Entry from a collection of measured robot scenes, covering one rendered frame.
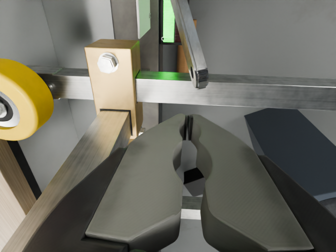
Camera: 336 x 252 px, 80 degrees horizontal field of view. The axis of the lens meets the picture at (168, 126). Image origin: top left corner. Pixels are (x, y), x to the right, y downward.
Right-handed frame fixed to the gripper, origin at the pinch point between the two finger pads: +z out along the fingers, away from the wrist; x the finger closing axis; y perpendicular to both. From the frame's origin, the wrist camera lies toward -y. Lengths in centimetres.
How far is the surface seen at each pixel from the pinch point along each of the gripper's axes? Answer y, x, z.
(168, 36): -0.4, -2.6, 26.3
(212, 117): 54, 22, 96
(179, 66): 22, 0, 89
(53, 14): -2.6, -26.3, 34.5
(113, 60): -0.5, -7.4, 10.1
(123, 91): 3.1, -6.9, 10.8
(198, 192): 108, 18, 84
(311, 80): 1.9, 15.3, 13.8
